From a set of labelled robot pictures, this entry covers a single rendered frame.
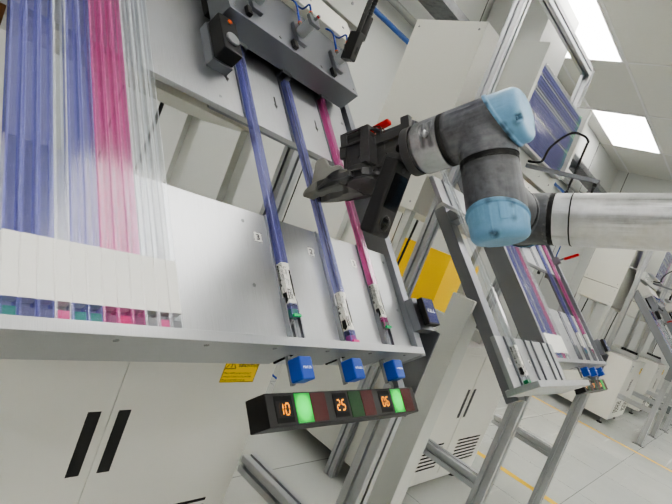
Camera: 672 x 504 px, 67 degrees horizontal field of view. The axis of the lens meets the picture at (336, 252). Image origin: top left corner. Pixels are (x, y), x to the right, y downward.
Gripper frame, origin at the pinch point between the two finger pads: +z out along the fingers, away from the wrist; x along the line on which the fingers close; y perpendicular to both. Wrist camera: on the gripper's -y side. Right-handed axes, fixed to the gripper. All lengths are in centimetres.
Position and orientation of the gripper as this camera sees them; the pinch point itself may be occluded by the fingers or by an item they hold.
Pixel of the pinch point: (313, 198)
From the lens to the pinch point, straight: 84.3
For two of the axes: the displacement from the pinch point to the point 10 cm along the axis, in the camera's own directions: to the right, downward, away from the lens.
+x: -6.2, -1.8, -7.6
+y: -0.4, -9.6, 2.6
